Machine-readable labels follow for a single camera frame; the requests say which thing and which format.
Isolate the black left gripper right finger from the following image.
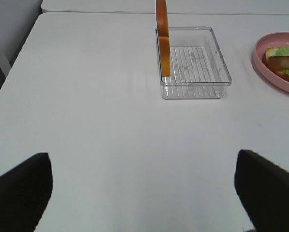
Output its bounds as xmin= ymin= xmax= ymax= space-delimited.
xmin=234 ymin=150 xmax=289 ymax=232

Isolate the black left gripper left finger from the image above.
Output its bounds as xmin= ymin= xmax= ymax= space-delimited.
xmin=0 ymin=153 xmax=53 ymax=232

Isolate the bread slice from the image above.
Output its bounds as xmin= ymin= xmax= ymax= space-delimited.
xmin=155 ymin=0 xmax=170 ymax=76
xmin=265 ymin=46 xmax=289 ymax=82

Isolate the left clear plastic tray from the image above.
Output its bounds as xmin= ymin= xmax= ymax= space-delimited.
xmin=160 ymin=27 xmax=232 ymax=100

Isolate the pink round plate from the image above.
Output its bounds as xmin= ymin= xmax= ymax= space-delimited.
xmin=253 ymin=32 xmax=289 ymax=93

